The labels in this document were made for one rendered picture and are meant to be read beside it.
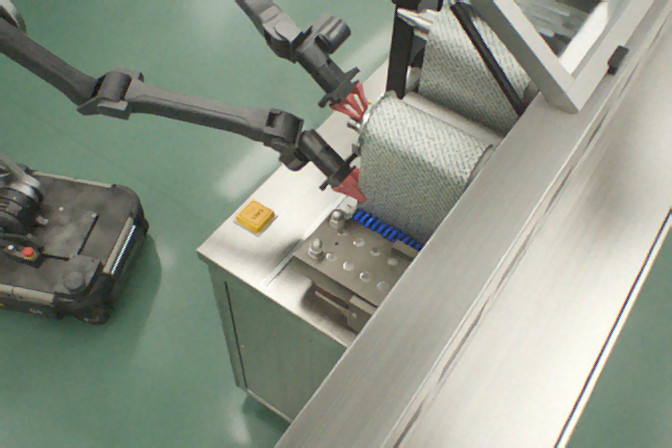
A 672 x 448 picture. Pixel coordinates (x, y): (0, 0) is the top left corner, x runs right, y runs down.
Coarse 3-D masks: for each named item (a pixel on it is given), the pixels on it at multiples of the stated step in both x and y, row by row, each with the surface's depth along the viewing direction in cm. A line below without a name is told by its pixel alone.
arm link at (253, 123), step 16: (128, 96) 142; (144, 96) 143; (160, 96) 143; (176, 96) 143; (192, 96) 144; (112, 112) 143; (128, 112) 143; (144, 112) 146; (160, 112) 145; (176, 112) 144; (192, 112) 143; (208, 112) 143; (224, 112) 143; (240, 112) 143; (256, 112) 144; (272, 112) 144; (288, 112) 145; (224, 128) 145; (240, 128) 144; (256, 128) 142; (272, 128) 142; (288, 128) 143
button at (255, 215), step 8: (248, 208) 166; (256, 208) 166; (264, 208) 166; (240, 216) 164; (248, 216) 164; (256, 216) 165; (264, 216) 165; (272, 216) 166; (248, 224) 164; (256, 224) 163; (264, 224) 165; (256, 232) 164
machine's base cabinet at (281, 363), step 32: (224, 288) 168; (224, 320) 185; (256, 320) 170; (288, 320) 157; (256, 352) 188; (288, 352) 173; (320, 352) 159; (256, 384) 210; (288, 384) 191; (320, 384) 174; (288, 416) 213
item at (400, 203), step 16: (368, 160) 140; (368, 176) 144; (384, 176) 140; (368, 192) 148; (384, 192) 144; (400, 192) 141; (416, 192) 137; (368, 208) 152; (384, 208) 148; (400, 208) 145; (416, 208) 141; (432, 208) 138; (448, 208) 135; (400, 224) 149; (416, 224) 145; (432, 224) 142
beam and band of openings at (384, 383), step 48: (624, 48) 91; (528, 144) 81; (576, 144) 82; (480, 192) 77; (528, 192) 77; (432, 240) 72; (480, 240) 72; (528, 240) 94; (432, 288) 69; (480, 288) 69; (384, 336) 65; (432, 336) 65; (336, 384) 62; (384, 384) 62; (432, 384) 69; (288, 432) 59; (336, 432) 59; (384, 432) 60
